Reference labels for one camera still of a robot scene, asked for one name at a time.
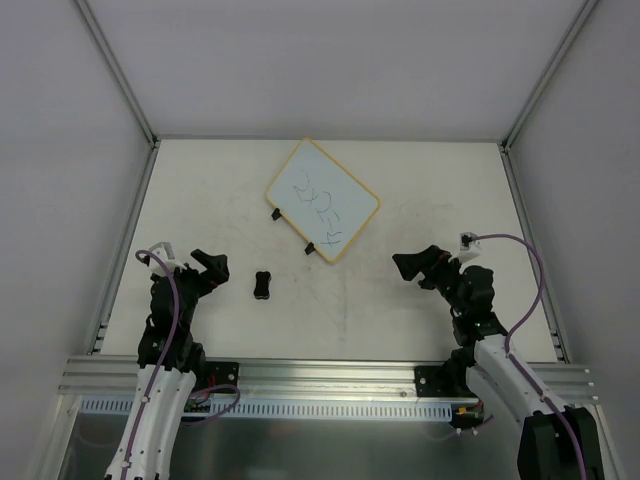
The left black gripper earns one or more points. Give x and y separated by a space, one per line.
201 275

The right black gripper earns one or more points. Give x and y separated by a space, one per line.
435 267

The black whiteboard eraser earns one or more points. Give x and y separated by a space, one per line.
262 285

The yellow framed whiteboard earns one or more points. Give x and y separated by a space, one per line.
324 202

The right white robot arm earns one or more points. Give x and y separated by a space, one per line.
554 439

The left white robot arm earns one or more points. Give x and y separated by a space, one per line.
170 363

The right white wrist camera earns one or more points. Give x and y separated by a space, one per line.
469 248

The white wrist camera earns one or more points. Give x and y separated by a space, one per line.
161 258
469 248

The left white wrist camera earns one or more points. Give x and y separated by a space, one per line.
161 258

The left aluminium side rail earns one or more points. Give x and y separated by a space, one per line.
118 262

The aluminium side rail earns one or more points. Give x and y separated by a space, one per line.
556 328
118 262

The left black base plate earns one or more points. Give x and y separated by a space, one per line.
217 373

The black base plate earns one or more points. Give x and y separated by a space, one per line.
441 382
217 373

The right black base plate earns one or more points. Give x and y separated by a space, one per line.
441 382

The right aluminium side rail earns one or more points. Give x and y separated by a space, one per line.
556 328

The aluminium front rail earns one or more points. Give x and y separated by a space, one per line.
368 381

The white slotted cable duct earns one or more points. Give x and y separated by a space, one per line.
413 410

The left aluminium frame post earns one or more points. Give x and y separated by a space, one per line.
98 36

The aluminium frame post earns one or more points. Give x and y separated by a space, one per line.
98 36
560 52

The right aluminium frame post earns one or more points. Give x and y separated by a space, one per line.
560 52

